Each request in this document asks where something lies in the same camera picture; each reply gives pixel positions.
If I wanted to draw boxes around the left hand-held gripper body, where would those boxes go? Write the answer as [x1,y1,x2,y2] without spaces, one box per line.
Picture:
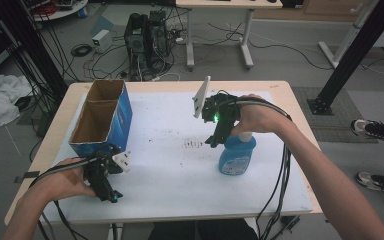
[85,147,132,193]

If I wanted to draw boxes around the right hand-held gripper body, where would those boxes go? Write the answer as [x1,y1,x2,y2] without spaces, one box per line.
[191,75,242,132]

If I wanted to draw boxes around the blue spray bottle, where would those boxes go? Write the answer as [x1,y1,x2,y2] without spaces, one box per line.
[217,131,258,177]

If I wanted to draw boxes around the blue cardboard box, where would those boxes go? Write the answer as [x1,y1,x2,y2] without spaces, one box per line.
[67,78,134,159]

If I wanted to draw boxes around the person's left hand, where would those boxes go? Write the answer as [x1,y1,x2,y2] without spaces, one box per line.
[44,157,96,201]

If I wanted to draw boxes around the person's right hand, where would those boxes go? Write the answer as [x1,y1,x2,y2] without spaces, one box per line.
[231,93,293,136]

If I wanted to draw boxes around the white table leg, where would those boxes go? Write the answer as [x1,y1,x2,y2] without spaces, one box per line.
[106,222,125,240]

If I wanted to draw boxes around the white table mat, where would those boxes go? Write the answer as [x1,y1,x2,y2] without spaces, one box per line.
[42,90,315,225]

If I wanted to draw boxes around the black tape strip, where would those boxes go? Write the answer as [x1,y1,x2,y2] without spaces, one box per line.
[13,170,41,184]

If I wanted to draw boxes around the black computer tower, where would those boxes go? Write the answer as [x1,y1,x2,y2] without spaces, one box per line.
[147,10,172,69]
[123,12,152,82]

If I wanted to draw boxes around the white desk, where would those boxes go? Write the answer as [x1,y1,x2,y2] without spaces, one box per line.
[175,0,284,72]

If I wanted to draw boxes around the grey floor mat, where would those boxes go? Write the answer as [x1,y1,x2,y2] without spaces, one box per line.
[291,85,380,145]

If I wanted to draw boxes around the small white box device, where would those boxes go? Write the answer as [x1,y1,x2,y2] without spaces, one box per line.
[91,28,113,54]

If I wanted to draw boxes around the black metal stand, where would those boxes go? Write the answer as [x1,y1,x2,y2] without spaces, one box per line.
[10,0,70,103]

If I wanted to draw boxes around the white stand legs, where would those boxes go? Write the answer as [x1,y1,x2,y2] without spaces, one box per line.
[317,0,384,70]

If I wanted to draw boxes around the black metal column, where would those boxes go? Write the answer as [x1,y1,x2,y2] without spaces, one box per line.
[306,0,384,117]

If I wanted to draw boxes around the round white table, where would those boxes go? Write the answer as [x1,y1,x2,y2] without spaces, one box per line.
[29,0,90,23]

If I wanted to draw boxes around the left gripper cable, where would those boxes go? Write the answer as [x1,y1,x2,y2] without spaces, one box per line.
[29,156,100,240]

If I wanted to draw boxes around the right gripper cable bundle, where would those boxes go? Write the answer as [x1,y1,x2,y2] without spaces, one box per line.
[218,96,294,240]

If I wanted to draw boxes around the black floor cable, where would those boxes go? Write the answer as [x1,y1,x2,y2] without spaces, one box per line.
[207,21,335,72]

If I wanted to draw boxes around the coiled black cable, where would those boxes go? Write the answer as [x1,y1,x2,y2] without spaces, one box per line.
[70,43,94,58]

